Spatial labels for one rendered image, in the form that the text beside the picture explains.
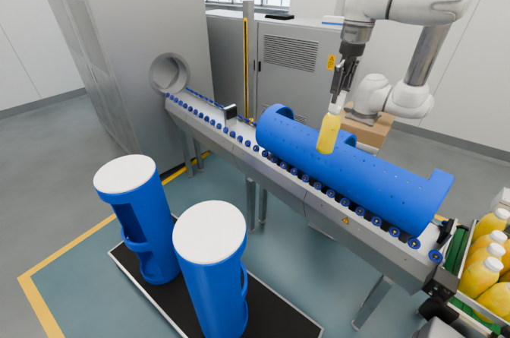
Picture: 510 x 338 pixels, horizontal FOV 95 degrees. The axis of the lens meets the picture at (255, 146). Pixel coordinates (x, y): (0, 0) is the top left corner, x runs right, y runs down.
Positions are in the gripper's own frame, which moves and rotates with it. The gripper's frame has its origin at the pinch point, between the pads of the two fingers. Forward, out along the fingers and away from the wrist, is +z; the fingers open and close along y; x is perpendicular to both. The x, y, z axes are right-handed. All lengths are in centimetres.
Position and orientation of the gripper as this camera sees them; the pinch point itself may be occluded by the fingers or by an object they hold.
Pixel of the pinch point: (337, 101)
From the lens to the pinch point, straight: 91.5
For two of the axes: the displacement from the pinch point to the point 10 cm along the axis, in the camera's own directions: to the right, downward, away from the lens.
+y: -7.0, 3.7, -6.1
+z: -0.6, 8.2, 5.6
